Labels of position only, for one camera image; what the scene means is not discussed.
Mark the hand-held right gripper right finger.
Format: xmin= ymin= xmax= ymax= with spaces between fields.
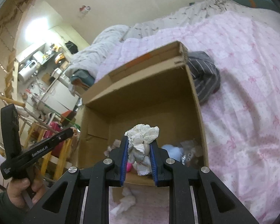
xmin=151 ymin=139 xmax=259 ymax=224

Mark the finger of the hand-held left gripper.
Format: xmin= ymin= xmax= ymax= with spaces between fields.
xmin=50 ymin=127 xmax=74 ymax=148

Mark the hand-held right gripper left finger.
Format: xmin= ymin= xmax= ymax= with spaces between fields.
xmin=26 ymin=136 xmax=129 ymax=224

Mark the blue fluffy cloth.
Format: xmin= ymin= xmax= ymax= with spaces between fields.
xmin=162 ymin=144 xmax=183 ymax=162

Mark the doll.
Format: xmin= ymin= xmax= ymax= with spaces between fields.
xmin=124 ymin=124 xmax=159 ymax=176

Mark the clear plastic toy bag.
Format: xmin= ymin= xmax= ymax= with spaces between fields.
xmin=180 ymin=139 xmax=203 ymax=167

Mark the cardboard box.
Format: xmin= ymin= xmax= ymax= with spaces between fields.
xmin=77 ymin=41 xmax=209 ymax=203

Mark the person's left forearm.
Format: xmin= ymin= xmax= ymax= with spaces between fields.
xmin=0 ymin=191 xmax=35 ymax=224

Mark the person's left hand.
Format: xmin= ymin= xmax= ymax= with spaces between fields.
xmin=8 ymin=168 xmax=47 ymax=209

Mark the red storage case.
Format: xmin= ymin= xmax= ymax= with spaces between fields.
xmin=43 ymin=121 xmax=63 ymax=159

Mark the yellow metal rack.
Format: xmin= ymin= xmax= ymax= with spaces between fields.
xmin=26 ymin=119 xmax=73 ymax=182

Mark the teal pillow under quilt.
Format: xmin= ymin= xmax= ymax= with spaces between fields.
xmin=70 ymin=69 xmax=95 ymax=91

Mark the white water heater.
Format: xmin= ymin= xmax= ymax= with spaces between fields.
xmin=18 ymin=60 xmax=38 ymax=82

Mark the black hanging bag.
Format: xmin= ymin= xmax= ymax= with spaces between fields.
xmin=65 ymin=41 xmax=78 ymax=54

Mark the wooden staircase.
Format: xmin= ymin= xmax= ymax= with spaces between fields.
xmin=0 ymin=5 xmax=26 ymax=150

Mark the dark striped cloth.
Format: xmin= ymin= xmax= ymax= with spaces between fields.
xmin=187 ymin=51 xmax=221 ymax=105

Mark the grey floral quilt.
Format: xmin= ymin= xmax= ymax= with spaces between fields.
xmin=68 ymin=0 xmax=227 ymax=84

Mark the teal pillow with orange stripe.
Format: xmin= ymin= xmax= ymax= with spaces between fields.
xmin=224 ymin=0 xmax=280 ymax=13

